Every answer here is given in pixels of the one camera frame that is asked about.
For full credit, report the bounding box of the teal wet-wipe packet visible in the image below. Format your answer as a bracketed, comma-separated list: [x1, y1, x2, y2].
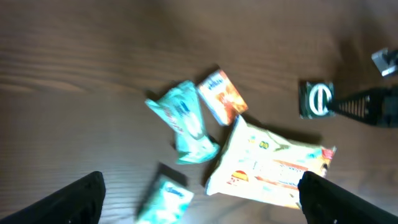
[145, 80, 220, 164]

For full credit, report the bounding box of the green Kleenex tissue packet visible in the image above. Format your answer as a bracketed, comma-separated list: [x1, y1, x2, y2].
[135, 175, 195, 224]

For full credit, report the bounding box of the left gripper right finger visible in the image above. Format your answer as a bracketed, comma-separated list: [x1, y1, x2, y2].
[298, 171, 397, 224]

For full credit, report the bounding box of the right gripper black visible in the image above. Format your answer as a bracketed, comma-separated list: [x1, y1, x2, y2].
[326, 88, 397, 128]

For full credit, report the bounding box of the orange tissue packet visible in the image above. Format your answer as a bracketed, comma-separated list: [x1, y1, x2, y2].
[197, 69, 248, 126]

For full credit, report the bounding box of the large yellow snack bag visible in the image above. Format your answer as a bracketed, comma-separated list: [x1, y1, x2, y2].
[205, 116, 336, 209]

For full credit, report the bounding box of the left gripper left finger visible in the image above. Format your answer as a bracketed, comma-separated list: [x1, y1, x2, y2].
[1, 171, 106, 224]

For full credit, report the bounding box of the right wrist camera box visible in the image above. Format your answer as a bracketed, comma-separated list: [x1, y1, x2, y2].
[371, 48, 397, 77]

